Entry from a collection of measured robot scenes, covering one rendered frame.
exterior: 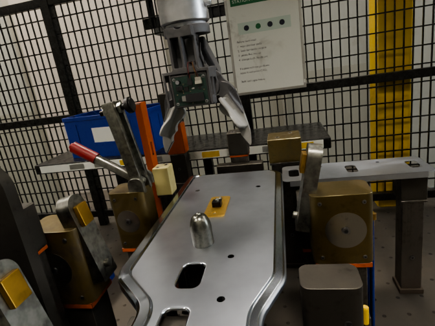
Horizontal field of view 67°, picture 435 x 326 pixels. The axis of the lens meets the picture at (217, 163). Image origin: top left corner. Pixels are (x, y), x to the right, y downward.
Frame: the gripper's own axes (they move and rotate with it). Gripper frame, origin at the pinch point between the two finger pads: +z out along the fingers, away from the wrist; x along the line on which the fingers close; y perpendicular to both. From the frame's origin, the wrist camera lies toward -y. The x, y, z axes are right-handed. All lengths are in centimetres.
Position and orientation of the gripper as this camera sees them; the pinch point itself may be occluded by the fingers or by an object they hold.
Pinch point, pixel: (208, 148)
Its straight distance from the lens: 58.0
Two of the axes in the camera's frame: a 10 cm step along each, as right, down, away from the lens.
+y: -1.7, 3.1, -9.4
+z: 1.4, 9.5, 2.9
